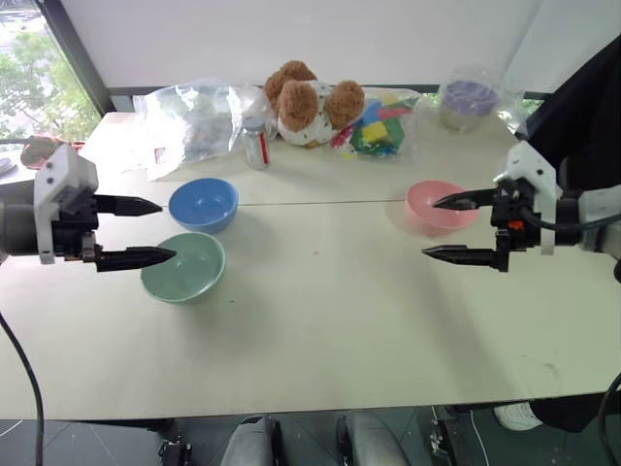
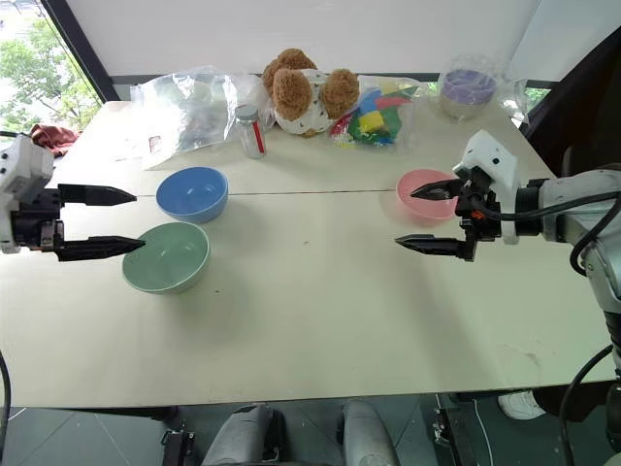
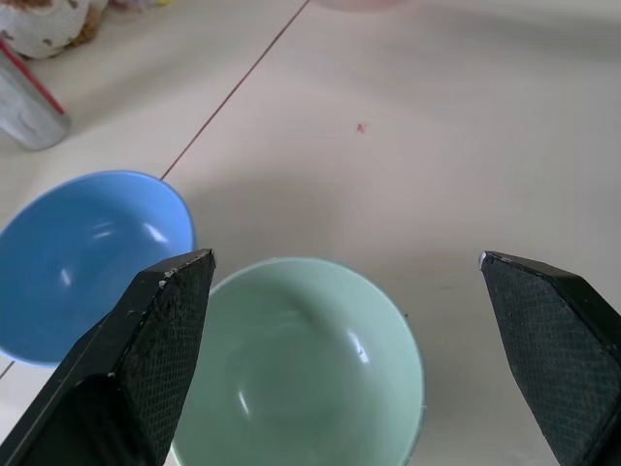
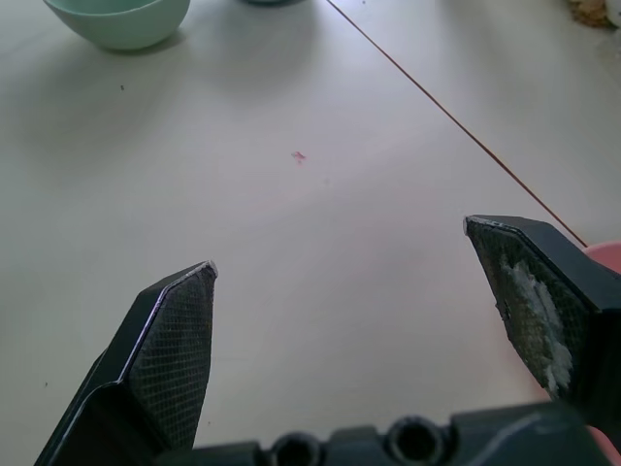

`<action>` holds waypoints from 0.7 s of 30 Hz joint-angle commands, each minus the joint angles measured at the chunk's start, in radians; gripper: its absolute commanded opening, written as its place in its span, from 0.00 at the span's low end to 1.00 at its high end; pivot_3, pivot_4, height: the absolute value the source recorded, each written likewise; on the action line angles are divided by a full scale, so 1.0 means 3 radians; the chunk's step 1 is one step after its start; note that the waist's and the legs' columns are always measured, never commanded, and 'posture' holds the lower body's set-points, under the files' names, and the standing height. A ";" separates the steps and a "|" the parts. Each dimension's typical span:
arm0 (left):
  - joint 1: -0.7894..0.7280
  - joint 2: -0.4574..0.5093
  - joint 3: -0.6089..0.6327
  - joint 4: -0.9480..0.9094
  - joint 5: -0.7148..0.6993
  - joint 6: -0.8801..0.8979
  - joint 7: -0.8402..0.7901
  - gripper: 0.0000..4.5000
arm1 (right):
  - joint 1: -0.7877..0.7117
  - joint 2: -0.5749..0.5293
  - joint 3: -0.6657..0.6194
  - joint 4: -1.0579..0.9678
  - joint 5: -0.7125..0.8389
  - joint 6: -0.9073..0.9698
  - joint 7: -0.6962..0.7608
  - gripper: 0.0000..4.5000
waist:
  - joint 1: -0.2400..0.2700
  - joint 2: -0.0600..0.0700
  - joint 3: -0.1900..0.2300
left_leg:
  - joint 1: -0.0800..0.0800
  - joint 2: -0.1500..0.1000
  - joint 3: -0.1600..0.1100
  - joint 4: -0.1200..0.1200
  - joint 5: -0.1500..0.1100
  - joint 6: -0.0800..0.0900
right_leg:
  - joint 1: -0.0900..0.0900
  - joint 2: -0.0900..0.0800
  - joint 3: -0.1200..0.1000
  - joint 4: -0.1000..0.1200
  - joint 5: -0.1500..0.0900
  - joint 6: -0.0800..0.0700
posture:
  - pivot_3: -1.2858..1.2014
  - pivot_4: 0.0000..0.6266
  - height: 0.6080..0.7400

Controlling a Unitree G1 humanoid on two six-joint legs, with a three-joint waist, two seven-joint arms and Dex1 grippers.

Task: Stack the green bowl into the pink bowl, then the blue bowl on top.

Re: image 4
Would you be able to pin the pink object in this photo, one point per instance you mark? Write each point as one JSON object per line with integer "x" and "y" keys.
{"x": 606, "y": 262}

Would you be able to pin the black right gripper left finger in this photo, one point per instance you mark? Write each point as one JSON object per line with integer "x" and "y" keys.
{"x": 165, "y": 359}

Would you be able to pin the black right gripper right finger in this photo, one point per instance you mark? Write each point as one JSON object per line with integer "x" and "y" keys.
{"x": 543, "y": 301}

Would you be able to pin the green bowl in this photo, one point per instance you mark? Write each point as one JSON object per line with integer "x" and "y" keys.
{"x": 123, "y": 19}

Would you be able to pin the brown speckled object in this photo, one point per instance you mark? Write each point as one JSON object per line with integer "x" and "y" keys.
{"x": 589, "y": 12}

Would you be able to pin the dark teal object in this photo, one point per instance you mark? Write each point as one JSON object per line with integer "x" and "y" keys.
{"x": 270, "y": 2}

